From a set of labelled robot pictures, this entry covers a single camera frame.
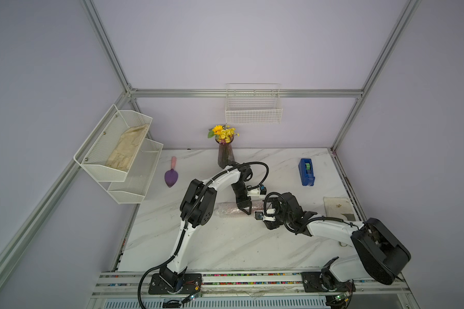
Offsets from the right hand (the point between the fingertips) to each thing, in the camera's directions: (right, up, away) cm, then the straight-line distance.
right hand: (267, 207), depth 91 cm
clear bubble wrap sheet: (-18, 0, -3) cm, 18 cm away
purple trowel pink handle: (-52, +14, +14) cm, 55 cm away
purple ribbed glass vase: (-21, +27, +13) cm, 36 cm away
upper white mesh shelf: (-67, +27, -13) cm, 73 cm away
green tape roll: (+24, +19, +13) cm, 33 cm away
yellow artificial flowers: (-21, +36, +2) cm, 41 cm away
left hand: (-11, -1, +1) cm, 11 cm away
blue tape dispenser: (+23, +17, +13) cm, 32 cm away
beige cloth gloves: (-62, +28, -11) cm, 69 cm away
